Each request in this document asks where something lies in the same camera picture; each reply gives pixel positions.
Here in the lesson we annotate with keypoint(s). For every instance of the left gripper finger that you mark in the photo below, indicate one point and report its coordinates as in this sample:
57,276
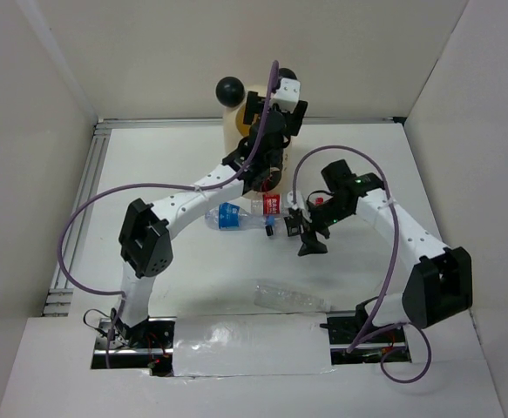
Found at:
295,118
256,108

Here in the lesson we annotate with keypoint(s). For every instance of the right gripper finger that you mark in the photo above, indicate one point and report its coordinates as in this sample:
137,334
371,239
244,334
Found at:
299,223
310,244

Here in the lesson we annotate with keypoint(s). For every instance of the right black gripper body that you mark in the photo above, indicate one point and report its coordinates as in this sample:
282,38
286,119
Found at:
326,213

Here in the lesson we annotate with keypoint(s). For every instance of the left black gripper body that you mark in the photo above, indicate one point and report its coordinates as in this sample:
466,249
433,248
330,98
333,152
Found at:
277,160

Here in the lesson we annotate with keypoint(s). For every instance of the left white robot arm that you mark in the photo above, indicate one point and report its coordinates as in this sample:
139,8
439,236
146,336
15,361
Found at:
149,228

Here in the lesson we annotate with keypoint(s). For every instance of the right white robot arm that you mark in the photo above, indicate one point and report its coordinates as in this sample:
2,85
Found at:
440,281

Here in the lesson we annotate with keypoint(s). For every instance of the cream bin with black ears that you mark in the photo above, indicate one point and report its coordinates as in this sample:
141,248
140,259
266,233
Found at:
232,95

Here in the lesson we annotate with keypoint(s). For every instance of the black label black cap bottle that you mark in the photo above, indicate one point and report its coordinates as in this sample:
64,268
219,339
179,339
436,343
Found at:
275,227

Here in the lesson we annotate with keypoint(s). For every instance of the red label clear bottle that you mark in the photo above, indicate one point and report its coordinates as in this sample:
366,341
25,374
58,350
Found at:
277,204

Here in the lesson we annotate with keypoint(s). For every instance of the blue label crushed bottle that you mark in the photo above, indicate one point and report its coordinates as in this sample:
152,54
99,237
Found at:
230,217

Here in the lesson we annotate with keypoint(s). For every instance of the clear unlabelled plastic bottle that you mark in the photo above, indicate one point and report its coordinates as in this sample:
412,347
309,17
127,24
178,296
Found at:
287,299

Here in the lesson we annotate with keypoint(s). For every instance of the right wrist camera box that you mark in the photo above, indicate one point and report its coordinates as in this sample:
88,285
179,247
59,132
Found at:
297,205

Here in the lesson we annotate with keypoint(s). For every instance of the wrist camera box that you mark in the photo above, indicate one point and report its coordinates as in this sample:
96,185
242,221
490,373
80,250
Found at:
287,96
297,205

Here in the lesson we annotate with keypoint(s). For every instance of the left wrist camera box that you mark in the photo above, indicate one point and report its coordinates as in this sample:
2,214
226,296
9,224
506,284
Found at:
287,96

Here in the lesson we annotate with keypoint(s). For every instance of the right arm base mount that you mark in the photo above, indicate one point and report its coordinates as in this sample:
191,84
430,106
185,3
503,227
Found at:
343,326

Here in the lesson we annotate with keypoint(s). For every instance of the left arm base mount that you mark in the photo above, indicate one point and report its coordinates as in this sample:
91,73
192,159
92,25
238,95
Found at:
151,351

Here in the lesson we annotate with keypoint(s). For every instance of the aluminium frame rail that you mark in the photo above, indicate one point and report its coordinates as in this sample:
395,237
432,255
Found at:
58,300

